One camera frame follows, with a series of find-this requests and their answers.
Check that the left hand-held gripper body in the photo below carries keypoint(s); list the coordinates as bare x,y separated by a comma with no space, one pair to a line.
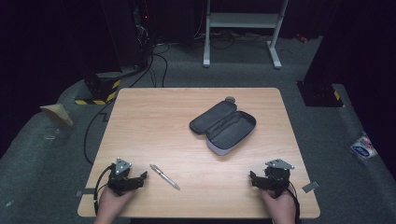
120,177

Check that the open grey pencil case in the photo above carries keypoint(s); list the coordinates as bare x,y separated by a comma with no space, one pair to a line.
224,127

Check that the person's left hand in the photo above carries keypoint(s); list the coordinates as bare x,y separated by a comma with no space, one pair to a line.
113,202

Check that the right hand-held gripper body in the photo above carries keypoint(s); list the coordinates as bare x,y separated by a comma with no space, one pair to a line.
277,177

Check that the tan cardboard piece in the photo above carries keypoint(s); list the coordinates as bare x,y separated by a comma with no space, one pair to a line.
57,113

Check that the grey tape strip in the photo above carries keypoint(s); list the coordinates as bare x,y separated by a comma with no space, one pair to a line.
310,186
85,192

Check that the black stand base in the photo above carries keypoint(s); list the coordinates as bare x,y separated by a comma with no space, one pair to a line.
320,93

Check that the person's right hand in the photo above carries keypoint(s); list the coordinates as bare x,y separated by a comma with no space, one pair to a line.
280,203

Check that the silver pen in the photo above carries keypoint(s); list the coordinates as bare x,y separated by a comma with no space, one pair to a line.
164,176

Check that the clear plastic piece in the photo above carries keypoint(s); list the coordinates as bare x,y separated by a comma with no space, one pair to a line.
53,134

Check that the black equipment tower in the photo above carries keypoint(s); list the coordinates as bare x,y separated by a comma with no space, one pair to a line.
127,34

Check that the white blue plastic packet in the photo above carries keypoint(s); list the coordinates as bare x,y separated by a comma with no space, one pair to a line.
363,147

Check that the white metal stand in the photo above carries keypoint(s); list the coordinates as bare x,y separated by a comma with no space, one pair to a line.
243,21

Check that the yellow black striped base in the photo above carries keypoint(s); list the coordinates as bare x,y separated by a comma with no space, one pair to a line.
98,91

